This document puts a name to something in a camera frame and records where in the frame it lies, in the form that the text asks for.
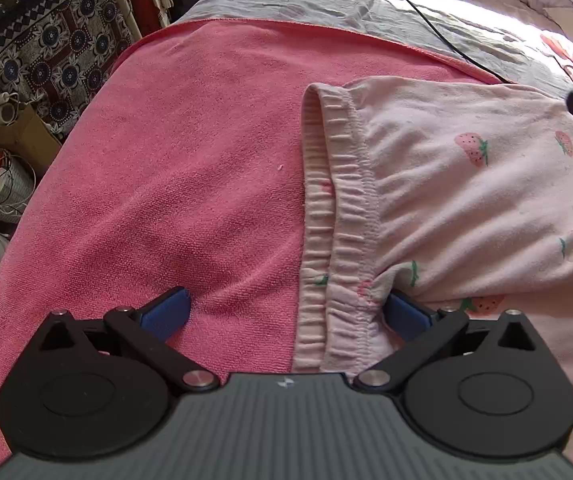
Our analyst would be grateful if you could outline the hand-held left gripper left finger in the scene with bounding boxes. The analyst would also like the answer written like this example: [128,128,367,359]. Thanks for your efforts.
[36,286,220,393]

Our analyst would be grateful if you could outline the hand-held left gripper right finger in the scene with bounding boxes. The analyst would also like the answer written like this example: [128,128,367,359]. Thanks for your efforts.
[351,287,537,393]

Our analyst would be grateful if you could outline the light pink strawberry pants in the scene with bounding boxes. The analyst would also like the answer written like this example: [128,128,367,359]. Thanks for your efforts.
[291,75,573,471]

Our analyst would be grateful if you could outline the pink terry towel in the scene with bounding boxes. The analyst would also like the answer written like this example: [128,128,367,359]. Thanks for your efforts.
[0,19,520,466]

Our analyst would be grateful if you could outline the brown cardboard box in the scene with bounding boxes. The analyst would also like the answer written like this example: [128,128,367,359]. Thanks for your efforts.
[0,102,64,176]

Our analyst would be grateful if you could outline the dark floral patterned cloth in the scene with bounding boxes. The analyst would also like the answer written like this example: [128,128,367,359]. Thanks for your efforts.
[0,0,142,136]

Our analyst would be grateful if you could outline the black cable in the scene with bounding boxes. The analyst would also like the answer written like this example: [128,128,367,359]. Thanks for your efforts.
[327,0,520,86]

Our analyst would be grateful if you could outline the white wire basket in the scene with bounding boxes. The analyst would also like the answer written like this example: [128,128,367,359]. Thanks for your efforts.
[0,150,37,223]

